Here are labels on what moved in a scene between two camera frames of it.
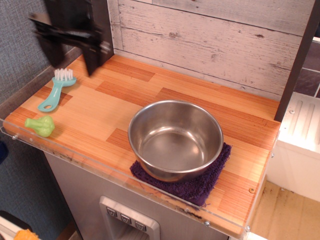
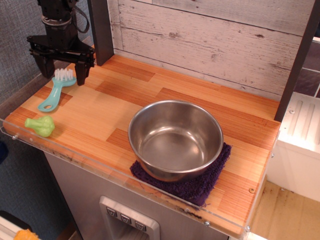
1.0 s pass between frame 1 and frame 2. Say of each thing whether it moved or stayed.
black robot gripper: moved
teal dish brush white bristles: stayed
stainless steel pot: stayed
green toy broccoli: stayed
